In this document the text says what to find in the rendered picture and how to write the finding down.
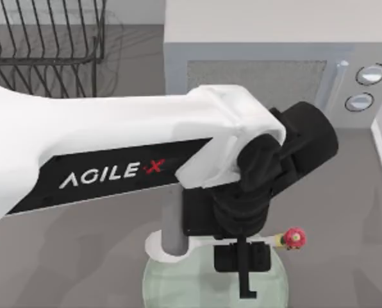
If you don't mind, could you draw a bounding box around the pale green glass plate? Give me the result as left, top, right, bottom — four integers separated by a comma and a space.
142, 235, 289, 308

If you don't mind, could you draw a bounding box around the white utensil with red knob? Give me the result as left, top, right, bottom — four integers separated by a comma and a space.
144, 227, 307, 264

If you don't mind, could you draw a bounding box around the pale microwave door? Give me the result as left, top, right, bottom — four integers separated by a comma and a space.
165, 43, 353, 112

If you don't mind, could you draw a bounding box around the small round microwave knob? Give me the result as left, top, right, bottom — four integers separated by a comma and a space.
344, 92, 375, 112

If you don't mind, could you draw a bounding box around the large round microwave knob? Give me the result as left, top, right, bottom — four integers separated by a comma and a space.
355, 63, 382, 85

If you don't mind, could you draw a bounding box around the pale microwave oven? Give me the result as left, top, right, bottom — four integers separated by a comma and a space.
163, 0, 382, 130

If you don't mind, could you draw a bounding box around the clear microwave door handle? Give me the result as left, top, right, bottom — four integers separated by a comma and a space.
335, 59, 350, 112

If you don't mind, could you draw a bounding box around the black wire dish rack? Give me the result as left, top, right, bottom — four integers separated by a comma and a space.
0, 0, 108, 99

